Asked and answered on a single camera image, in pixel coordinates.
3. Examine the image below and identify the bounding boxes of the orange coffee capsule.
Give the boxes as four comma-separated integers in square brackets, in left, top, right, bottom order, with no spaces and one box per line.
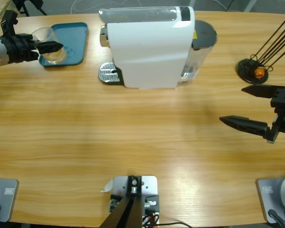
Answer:
[254,67,265,79]

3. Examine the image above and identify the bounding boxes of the black capsule holder with rods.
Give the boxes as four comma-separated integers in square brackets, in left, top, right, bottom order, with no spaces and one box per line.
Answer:
[236,15,285,84]

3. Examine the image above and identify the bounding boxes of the metal drip tray grate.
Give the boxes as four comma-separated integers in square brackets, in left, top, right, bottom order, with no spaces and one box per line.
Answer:
[98,61,124,86]

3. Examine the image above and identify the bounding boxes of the teal plastic tray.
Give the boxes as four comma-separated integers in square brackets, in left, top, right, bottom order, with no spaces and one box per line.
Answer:
[38,22,89,67]

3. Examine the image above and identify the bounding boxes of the black tripod legs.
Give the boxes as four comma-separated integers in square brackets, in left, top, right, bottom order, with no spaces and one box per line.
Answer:
[14,0,48,17]

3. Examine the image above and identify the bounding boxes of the white mount block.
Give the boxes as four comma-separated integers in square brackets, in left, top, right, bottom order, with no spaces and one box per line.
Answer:
[106,175,160,228]

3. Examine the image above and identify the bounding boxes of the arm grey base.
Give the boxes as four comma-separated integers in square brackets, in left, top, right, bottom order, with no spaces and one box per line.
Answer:
[256,175,285,224]
[0,178,19,223]

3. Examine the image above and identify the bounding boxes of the white capsule coffee machine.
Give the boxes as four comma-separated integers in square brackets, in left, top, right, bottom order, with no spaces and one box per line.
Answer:
[98,6,196,90]

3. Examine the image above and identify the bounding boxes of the black cable at mount block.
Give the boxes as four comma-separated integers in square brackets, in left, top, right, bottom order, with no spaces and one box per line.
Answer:
[156,221,193,228]

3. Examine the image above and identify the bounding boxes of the water tank with black lid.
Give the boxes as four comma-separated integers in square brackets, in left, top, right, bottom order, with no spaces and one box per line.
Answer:
[180,20,218,83]

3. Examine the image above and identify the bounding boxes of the orange cable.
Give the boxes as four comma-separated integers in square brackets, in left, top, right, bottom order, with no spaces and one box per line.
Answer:
[142,213,159,225]

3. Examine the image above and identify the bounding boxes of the white floor cable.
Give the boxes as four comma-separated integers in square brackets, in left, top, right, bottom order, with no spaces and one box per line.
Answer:
[70,0,143,13]

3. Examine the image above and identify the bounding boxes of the clear drinking glass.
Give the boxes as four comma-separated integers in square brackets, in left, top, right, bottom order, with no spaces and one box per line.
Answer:
[32,27,67,64]

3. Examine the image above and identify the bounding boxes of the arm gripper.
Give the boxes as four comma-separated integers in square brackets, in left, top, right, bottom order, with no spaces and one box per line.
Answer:
[0,33,64,64]
[219,82,285,144]

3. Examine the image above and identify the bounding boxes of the dark camera post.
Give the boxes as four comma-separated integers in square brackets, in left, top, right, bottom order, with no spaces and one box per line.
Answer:
[99,175,143,228]

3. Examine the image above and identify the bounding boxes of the white tape strip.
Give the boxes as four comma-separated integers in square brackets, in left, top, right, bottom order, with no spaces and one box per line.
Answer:
[100,179,114,193]

